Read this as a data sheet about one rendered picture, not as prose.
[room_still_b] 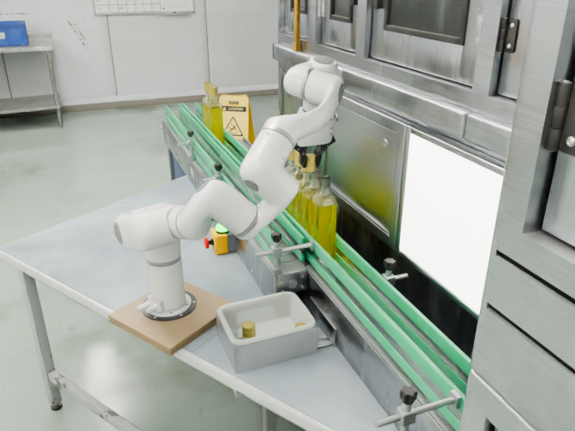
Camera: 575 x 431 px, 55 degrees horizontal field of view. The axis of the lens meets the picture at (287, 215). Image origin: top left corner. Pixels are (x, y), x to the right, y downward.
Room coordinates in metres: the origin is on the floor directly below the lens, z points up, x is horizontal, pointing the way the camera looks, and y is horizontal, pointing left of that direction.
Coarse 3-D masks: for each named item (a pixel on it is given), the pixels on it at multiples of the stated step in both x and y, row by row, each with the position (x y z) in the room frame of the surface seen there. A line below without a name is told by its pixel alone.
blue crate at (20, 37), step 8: (0, 24) 5.92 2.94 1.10; (8, 24) 5.94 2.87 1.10; (16, 24) 5.98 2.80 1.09; (24, 24) 6.03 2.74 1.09; (0, 32) 5.91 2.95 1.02; (8, 32) 5.94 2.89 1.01; (16, 32) 5.97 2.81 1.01; (24, 32) 6.00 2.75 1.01; (0, 40) 5.90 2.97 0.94; (8, 40) 5.93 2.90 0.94; (16, 40) 5.97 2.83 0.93; (24, 40) 5.99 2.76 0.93
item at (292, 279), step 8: (288, 272) 1.32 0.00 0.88; (296, 272) 1.33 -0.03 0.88; (304, 272) 1.33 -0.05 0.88; (280, 280) 1.31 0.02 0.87; (288, 280) 1.32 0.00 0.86; (296, 280) 1.32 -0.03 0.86; (304, 280) 1.33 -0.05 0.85; (280, 288) 1.31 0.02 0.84; (288, 288) 1.32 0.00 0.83; (296, 288) 1.33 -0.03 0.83; (304, 288) 1.33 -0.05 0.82
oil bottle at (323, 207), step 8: (312, 200) 1.40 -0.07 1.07; (320, 200) 1.37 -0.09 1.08; (328, 200) 1.37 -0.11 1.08; (312, 208) 1.40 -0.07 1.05; (320, 208) 1.36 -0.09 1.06; (328, 208) 1.37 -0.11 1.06; (336, 208) 1.38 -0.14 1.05; (312, 216) 1.40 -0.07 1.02; (320, 216) 1.36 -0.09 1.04; (328, 216) 1.37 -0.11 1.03; (312, 224) 1.40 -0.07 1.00; (320, 224) 1.36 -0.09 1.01; (328, 224) 1.37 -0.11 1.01; (312, 232) 1.40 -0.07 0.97; (320, 232) 1.36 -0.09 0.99; (328, 232) 1.37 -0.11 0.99; (320, 240) 1.36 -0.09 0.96; (328, 240) 1.37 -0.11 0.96; (328, 248) 1.37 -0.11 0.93
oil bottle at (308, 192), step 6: (306, 186) 1.45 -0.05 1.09; (318, 186) 1.44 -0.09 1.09; (306, 192) 1.43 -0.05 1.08; (312, 192) 1.42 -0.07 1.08; (306, 198) 1.43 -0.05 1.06; (306, 204) 1.42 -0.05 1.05; (306, 210) 1.42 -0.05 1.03; (306, 216) 1.42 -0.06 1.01; (306, 222) 1.42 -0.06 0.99; (306, 228) 1.42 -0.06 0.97
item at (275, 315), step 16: (224, 304) 1.23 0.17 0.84; (240, 304) 1.23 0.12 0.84; (256, 304) 1.25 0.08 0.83; (272, 304) 1.27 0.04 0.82; (288, 304) 1.28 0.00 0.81; (224, 320) 1.16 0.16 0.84; (240, 320) 1.23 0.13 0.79; (256, 320) 1.24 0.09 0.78; (272, 320) 1.26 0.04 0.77; (288, 320) 1.26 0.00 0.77; (304, 320) 1.19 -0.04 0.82; (240, 336) 1.18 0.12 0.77; (256, 336) 1.18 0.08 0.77; (272, 336) 1.09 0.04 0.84
